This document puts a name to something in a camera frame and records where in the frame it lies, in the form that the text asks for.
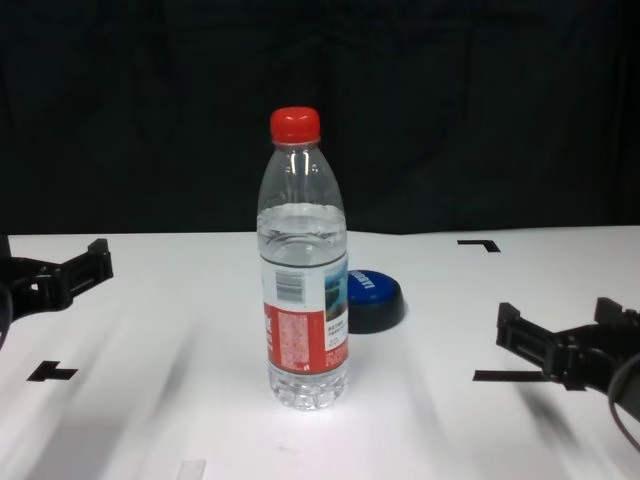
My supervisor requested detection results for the blue round lid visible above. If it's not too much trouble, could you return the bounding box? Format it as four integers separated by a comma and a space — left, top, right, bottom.
346, 268, 407, 335

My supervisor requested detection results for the black T-shaped tape mark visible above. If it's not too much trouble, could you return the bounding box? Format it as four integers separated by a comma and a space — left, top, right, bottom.
27, 360, 79, 383
473, 369, 587, 392

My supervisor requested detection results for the black L-shaped tape mark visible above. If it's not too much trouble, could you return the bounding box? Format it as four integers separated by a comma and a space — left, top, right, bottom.
457, 239, 500, 254

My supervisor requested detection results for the black curtain backdrop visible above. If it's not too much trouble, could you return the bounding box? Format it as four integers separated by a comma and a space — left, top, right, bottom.
0, 0, 640, 237

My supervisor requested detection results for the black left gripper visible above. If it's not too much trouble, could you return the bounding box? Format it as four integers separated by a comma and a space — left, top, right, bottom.
0, 234, 114, 326

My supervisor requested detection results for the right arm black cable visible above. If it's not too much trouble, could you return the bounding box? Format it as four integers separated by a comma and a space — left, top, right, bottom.
606, 353, 640, 447

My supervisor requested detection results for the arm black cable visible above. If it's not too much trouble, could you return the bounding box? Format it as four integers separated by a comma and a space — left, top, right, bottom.
606, 353, 640, 447
0, 285, 16, 351

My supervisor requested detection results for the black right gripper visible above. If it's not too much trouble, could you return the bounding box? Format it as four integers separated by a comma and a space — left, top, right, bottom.
496, 297, 640, 401

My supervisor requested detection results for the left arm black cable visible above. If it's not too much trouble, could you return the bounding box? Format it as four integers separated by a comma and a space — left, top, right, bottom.
0, 285, 16, 351

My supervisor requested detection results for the clear water bottle red cap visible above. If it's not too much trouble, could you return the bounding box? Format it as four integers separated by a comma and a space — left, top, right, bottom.
255, 106, 350, 411

